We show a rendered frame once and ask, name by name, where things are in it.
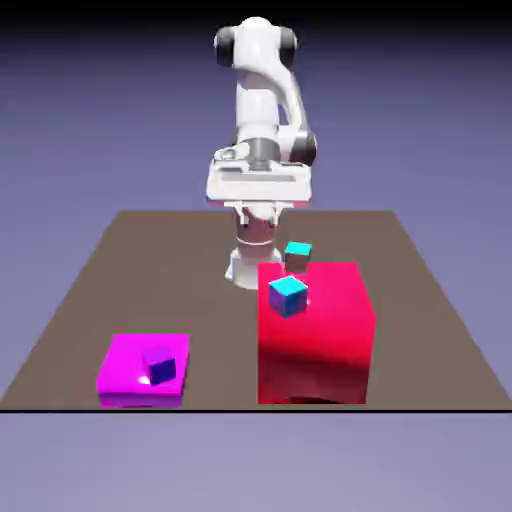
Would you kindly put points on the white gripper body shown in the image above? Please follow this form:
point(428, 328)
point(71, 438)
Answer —
point(258, 186)

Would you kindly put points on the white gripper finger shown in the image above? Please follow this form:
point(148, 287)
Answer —
point(274, 217)
point(242, 216)

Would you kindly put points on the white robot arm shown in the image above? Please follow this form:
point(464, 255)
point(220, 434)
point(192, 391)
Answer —
point(256, 100)

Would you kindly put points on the small cyan cube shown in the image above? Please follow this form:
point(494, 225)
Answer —
point(298, 256)
point(288, 296)

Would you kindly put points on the small purple cube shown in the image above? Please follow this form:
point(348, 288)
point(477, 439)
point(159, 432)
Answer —
point(160, 366)

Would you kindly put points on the large red box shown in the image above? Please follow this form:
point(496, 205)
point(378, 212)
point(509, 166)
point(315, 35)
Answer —
point(316, 332)

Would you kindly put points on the large magenta box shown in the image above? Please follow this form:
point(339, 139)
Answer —
point(128, 368)

